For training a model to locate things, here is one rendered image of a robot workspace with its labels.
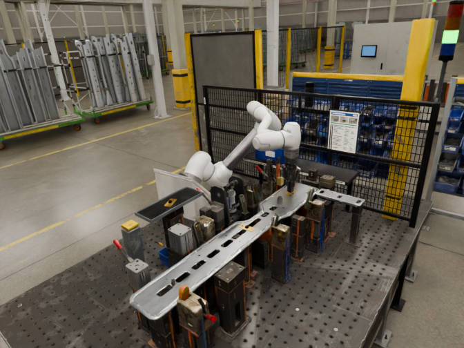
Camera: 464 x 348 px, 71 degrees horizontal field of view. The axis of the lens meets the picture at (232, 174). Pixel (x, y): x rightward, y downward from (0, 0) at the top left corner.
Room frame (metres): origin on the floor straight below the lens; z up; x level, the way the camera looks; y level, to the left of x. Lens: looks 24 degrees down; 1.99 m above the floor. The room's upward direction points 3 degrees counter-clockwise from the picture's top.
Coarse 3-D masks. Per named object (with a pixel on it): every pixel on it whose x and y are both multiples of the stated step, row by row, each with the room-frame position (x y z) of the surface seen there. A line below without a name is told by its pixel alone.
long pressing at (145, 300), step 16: (304, 192) 1.90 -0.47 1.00; (288, 208) 1.70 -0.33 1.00; (240, 224) 1.55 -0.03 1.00; (256, 224) 1.54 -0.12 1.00; (224, 240) 1.41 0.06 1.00; (240, 240) 1.40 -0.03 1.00; (192, 256) 1.29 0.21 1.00; (224, 256) 1.28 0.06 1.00; (176, 272) 1.18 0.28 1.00; (192, 272) 1.17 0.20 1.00; (208, 272) 1.17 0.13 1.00; (144, 288) 1.09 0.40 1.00; (160, 288) 1.08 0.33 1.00; (176, 288) 1.08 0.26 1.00; (192, 288) 1.08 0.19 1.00; (144, 304) 1.00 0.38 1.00; (160, 304) 0.99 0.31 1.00; (176, 304) 1.00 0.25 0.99
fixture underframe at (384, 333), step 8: (416, 240) 2.15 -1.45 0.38; (408, 264) 2.05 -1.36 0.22; (408, 272) 2.15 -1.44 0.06; (416, 272) 2.20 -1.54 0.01; (408, 280) 2.11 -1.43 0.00; (392, 288) 1.60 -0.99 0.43; (392, 296) 1.73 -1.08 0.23; (384, 304) 1.57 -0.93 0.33; (384, 312) 1.56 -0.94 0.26; (376, 320) 1.53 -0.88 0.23; (384, 320) 1.56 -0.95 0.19; (376, 328) 1.47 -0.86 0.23; (384, 328) 1.59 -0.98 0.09; (368, 336) 1.42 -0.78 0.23; (376, 336) 1.57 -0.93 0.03; (384, 336) 1.59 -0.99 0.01; (368, 344) 1.37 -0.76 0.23; (376, 344) 1.53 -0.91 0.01; (384, 344) 1.53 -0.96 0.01
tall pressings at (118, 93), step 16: (112, 32) 9.51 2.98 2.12; (80, 48) 8.92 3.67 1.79; (96, 48) 9.04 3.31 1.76; (112, 48) 9.61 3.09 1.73; (128, 48) 9.55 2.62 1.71; (96, 64) 9.16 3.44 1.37; (112, 64) 9.21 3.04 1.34; (128, 64) 9.35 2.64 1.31; (96, 80) 8.74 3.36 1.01; (112, 80) 9.19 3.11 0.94; (128, 80) 9.25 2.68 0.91; (96, 96) 8.66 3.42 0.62; (112, 96) 9.30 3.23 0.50; (128, 96) 9.41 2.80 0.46; (144, 96) 9.54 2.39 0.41
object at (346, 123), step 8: (336, 112) 2.25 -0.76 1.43; (344, 112) 2.22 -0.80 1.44; (352, 112) 2.18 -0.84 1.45; (360, 112) 2.14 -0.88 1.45; (328, 120) 2.29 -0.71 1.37; (336, 120) 2.25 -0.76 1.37; (344, 120) 2.21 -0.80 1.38; (352, 120) 2.18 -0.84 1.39; (328, 128) 2.28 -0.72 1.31; (336, 128) 2.25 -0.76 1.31; (344, 128) 2.21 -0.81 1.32; (352, 128) 2.17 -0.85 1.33; (328, 136) 2.28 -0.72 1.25; (336, 136) 2.24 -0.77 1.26; (344, 136) 2.21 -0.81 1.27; (352, 136) 2.17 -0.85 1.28; (328, 144) 2.28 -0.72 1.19; (336, 144) 2.24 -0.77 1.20; (344, 144) 2.20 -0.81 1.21; (352, 144) 2.16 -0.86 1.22; (344, 152) 2.20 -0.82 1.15; (352, 152) 2.16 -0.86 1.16
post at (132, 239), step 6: (138, 228) 1.35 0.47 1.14; (126, 234) 1.32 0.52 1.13; (132, 234) 1.32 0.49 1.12; (138, 234) 1.35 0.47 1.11; (126, 240) 1.33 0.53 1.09; (132, 240) 1.32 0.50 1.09; (138, 240) 1.34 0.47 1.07; (126, 246) 1.34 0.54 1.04; (132, 246) 1.31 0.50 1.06; (138, 246) 1.34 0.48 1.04; (132, 252) 1.32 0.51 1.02; (138, 252) 1.34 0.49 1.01; (132, 258) 1.33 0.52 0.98; (138, 258) 1.33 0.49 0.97; (144, 258) 1.36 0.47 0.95
